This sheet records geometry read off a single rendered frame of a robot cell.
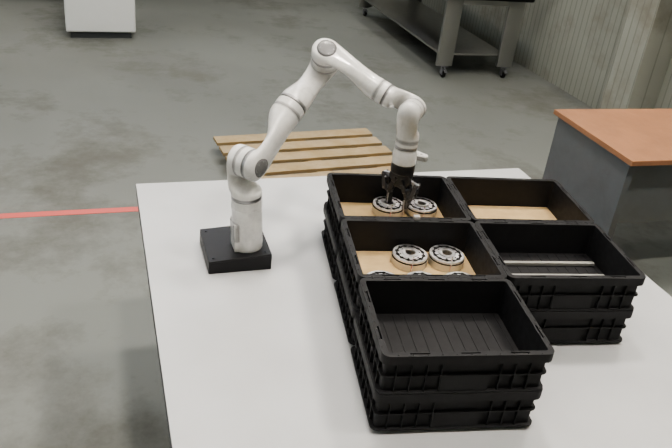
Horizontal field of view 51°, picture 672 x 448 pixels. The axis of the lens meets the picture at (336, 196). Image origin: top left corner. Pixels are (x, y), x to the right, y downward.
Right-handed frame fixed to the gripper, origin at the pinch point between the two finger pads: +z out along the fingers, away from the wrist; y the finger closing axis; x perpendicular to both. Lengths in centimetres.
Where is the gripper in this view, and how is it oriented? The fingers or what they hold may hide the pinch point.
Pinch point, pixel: (397, 202)
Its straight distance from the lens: 228.0
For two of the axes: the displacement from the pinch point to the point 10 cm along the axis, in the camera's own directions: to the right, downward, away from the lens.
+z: -1.0, 8.8, 4.6
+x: 6.4, -3.0, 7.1
